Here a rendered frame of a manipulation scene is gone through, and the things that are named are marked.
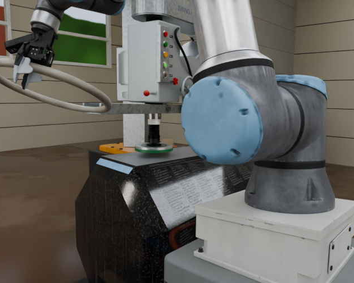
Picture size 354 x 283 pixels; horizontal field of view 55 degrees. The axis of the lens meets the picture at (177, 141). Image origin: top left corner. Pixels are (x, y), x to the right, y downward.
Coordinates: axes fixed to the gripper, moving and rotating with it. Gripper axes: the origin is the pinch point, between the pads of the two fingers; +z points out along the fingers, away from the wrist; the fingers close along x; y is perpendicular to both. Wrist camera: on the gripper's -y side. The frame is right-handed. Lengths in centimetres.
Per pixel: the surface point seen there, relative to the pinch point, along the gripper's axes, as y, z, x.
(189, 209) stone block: 64, 26, 63
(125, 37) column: -13, -91, 135
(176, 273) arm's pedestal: 65, 42, -27
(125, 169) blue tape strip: 29, 15, 62
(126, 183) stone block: 32, 22, 57
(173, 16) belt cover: 34, -70, 58
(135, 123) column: 7, -30, 156
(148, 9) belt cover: 22, -66, 49
